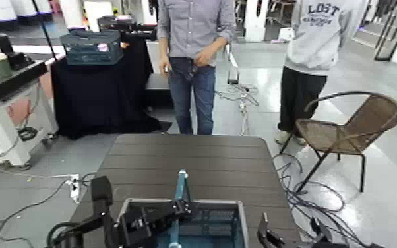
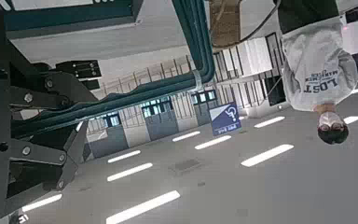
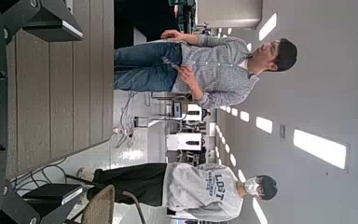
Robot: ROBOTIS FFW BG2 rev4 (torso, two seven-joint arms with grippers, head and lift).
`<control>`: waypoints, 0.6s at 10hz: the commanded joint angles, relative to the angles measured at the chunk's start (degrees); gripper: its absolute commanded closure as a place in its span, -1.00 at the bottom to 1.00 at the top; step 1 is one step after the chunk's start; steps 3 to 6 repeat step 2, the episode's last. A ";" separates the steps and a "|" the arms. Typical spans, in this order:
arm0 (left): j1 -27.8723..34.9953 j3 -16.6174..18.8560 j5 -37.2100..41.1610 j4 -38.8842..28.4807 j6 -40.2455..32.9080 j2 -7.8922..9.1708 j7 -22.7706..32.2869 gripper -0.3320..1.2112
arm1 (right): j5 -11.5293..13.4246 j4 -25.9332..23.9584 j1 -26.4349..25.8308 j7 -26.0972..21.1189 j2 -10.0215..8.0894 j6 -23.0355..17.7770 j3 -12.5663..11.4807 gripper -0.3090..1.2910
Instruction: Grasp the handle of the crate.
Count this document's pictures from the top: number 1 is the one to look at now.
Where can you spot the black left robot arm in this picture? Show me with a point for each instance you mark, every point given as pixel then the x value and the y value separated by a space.
pixel 80 232

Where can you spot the white standing board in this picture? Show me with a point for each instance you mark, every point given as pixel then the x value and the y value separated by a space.
pixel 96 12

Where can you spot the white square pillar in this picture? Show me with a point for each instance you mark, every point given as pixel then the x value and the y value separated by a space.
pixel 255 19

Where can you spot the black slender robot arm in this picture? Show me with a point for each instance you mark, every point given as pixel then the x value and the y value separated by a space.
pixel 132 27

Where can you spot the thin black pole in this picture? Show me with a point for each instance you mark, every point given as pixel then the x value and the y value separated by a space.
pixel 44 29

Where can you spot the aluminium profile post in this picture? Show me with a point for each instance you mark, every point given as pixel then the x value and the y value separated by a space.
pixel 232 64

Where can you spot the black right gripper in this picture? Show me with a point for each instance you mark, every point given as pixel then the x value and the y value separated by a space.
pixel 309 245

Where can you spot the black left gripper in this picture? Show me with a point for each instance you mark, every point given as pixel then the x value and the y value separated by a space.
pixel 132 232

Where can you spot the checked shirt man left hand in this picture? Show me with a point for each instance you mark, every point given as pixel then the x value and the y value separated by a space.
pixel 203 59

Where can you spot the brown wicker metal chair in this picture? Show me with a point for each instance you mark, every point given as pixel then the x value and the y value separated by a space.
pixel 351 135

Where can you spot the checked shirt man right hand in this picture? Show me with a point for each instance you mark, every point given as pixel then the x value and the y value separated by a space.
pixel 165 67

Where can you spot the man in checked shirt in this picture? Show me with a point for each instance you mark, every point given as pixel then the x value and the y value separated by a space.
pixel 191 34

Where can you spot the small white box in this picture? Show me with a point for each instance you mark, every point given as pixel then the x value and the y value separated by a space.
pixel 285 34

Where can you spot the white floor power strip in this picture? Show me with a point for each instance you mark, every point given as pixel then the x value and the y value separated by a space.
pixel 75 188

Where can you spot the teal crate with pink sticker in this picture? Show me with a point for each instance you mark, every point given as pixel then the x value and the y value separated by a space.
pixel 87 48

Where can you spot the person in grey hoodie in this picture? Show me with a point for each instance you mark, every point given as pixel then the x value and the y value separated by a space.
pixel 309 52

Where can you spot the black cloth draped table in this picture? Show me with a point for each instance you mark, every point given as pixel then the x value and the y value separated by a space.
pixel 98 97

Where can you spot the white cart with black top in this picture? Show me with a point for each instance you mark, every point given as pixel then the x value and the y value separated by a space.
pixel 11 114

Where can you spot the black metal frame rack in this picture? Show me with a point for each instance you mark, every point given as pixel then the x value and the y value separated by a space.
pixel 392 31

